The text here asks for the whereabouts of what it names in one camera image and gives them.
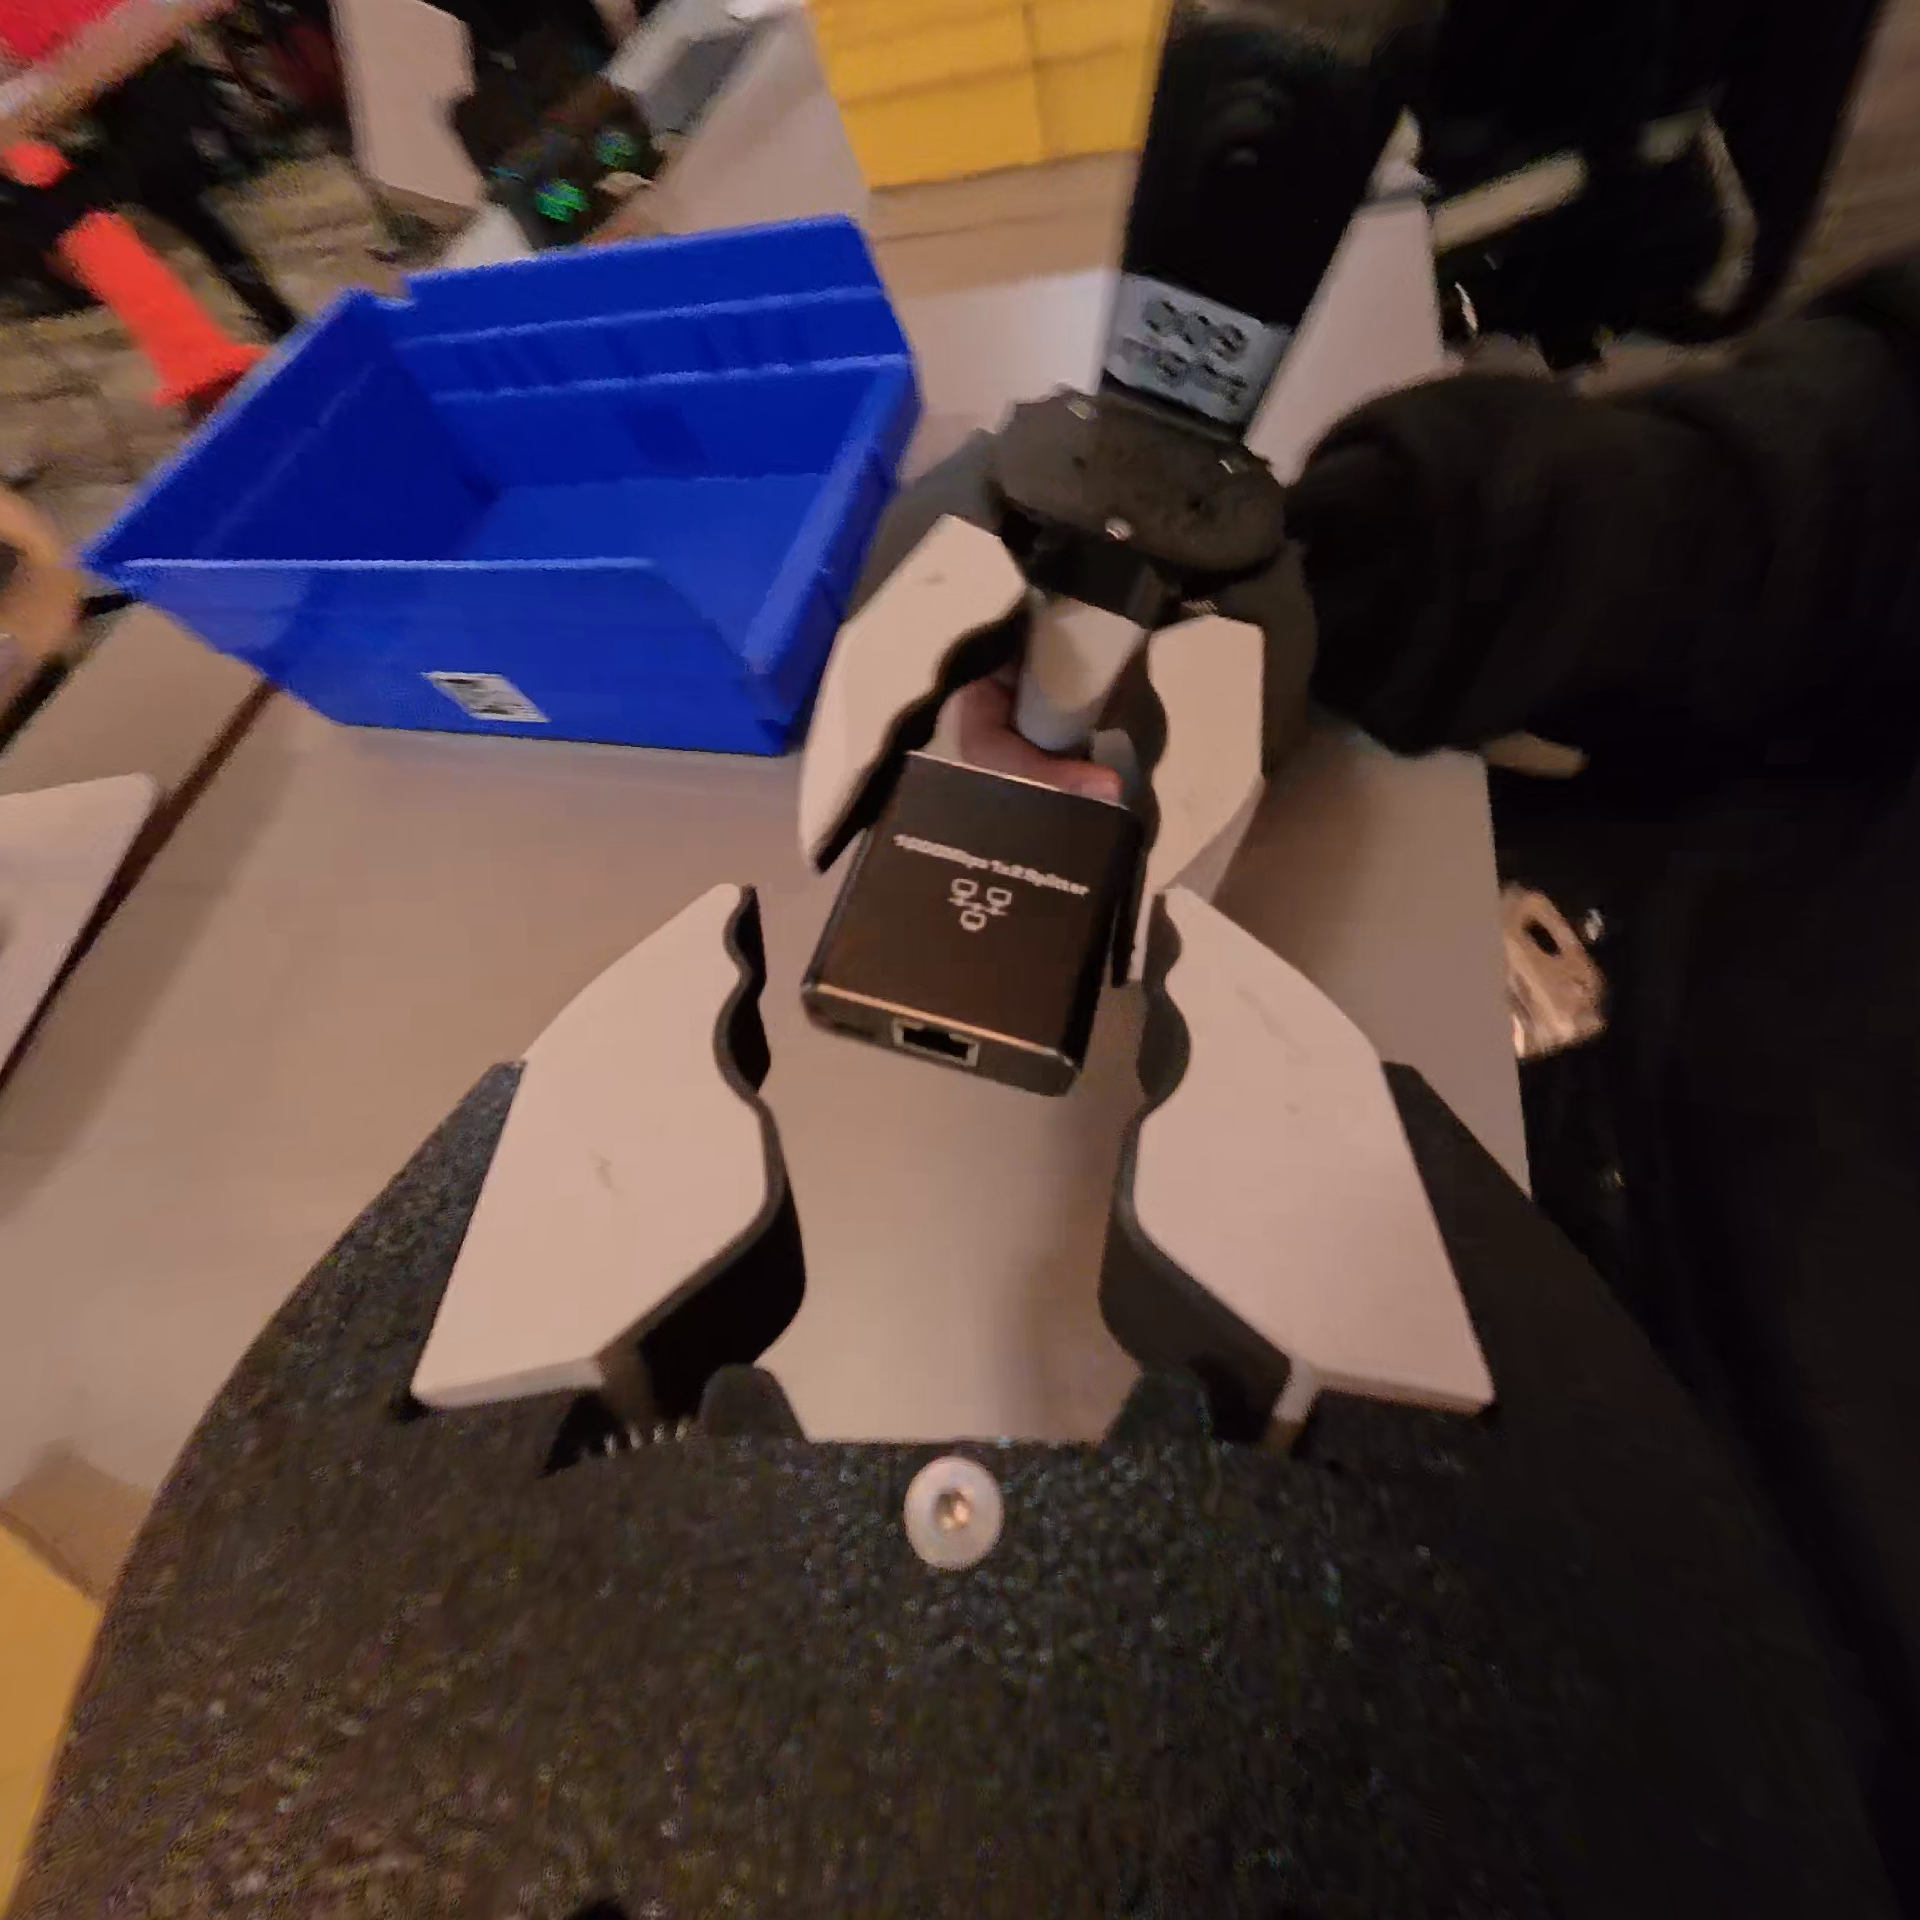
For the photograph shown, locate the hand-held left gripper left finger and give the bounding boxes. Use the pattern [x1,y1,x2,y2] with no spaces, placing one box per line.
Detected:
[406,883,789,1412]

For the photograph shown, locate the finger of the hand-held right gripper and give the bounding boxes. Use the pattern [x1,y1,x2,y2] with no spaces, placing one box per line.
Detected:
[796,515,1037,873]
[1143,612,1274,903]

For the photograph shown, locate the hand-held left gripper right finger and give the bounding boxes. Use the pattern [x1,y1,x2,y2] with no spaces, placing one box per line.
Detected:
[1107,884,1498,1454]

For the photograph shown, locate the black network splitter box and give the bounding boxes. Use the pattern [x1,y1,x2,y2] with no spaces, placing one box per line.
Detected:
[799,753,1144,1097]

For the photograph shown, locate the blue plastic bin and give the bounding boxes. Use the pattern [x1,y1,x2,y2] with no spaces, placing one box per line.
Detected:
[83,217,922,759]

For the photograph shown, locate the person's right forearm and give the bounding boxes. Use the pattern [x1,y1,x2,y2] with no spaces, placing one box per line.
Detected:
[1287,294,1920,771]

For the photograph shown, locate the grey desk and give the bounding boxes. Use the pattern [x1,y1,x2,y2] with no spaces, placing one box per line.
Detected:
[0,0,1536,1601]

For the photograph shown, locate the person's right hand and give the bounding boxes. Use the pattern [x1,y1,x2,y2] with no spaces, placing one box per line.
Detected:
[943,675,1127,804]

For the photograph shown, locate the black device green lights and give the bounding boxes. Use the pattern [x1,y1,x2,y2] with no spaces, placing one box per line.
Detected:
[479,119,664,257]

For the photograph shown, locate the white stand base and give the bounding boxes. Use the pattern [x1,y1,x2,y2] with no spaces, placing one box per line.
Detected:
[0,772,162,1070]

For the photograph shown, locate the orange traffic cone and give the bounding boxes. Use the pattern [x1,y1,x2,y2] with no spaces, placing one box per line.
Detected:
[58,210,269,410]

